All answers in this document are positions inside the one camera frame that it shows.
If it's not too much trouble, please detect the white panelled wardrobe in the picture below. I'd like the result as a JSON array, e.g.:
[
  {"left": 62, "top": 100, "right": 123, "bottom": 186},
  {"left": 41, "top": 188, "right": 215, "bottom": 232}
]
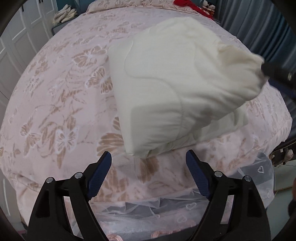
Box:
[{"left": 1, "top": 1, "right": 64, "bottom": 223}]

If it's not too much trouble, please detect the red cloth on bed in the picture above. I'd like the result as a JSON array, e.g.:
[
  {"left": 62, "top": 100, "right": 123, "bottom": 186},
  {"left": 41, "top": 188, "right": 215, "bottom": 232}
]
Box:
[{"left": 173, "top": 0, "right": 221, "bottom": 24}]

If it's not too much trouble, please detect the cream quilted zip jacket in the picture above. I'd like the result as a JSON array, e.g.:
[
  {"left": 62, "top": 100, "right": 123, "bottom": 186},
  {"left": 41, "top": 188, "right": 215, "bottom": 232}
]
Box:
[{"left": 108, "top": 17, "right": 266, "bottom": 158}]

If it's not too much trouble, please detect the beige folded clothes pile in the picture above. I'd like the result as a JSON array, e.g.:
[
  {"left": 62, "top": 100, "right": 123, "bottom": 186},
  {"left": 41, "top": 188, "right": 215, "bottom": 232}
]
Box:
[{"left": 53, "top": 4, "right": 78, "bottom": 26}]

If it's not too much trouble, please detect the pink floral pillow left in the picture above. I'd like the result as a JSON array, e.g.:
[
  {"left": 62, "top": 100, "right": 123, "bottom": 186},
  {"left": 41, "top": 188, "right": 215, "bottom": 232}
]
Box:
[{"left": 86, "top": 0, "right": 177, "bottom": 13}]

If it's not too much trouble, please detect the small plush toy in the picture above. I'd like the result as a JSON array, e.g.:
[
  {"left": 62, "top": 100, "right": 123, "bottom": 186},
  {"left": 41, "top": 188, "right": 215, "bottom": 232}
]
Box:
[{"left": 201, "top": 0, "right": 216, "bottom": 16}]

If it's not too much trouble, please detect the grey window curtain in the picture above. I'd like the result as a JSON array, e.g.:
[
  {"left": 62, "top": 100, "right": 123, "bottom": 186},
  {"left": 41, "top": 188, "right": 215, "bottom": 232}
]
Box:
[{"left": 214, "top": 0, "right": 296, "bottom": 105}]

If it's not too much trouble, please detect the dark bedside table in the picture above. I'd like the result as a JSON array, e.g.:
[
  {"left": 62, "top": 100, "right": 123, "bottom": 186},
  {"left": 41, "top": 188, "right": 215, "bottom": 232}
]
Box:
[{"left": 51, "top": 22, "right": 68, "bottom": 36}]

